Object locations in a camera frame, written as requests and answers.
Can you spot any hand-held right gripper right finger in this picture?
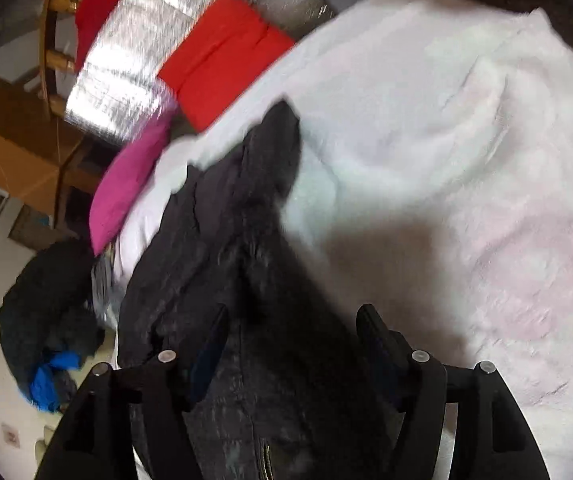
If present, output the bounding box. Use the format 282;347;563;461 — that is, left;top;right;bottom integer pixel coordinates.
355;303;550;480

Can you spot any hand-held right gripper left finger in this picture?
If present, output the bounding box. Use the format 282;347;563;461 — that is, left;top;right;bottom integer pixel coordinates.
35;303;230;480

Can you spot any black jacket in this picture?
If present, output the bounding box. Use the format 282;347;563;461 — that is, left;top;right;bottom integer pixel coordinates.
116;100;410;480

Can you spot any dark clothes pile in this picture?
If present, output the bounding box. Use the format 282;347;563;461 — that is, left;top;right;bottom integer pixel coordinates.
0;237;107;401

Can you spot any blue cloth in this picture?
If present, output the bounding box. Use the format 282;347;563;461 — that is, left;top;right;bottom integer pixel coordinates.
27;351;83;413

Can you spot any magenta cloth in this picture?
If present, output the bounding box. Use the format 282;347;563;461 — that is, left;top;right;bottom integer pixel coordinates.
89;117;174;257

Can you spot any white fluffy blanket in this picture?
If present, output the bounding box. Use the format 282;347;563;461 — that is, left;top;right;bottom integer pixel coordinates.
114;0;573;480

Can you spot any wooden cabinet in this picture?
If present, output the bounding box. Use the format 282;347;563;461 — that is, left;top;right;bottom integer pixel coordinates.
0;67;104;241

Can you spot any red folded cloth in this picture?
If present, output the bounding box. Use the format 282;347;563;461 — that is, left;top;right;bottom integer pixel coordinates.
157;0;297;133

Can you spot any silver foil mat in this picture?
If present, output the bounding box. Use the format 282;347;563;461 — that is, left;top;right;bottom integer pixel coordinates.
64;0;337;143

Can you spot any wooden headboard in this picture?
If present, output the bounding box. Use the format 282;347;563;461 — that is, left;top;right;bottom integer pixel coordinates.
36;0;84;121

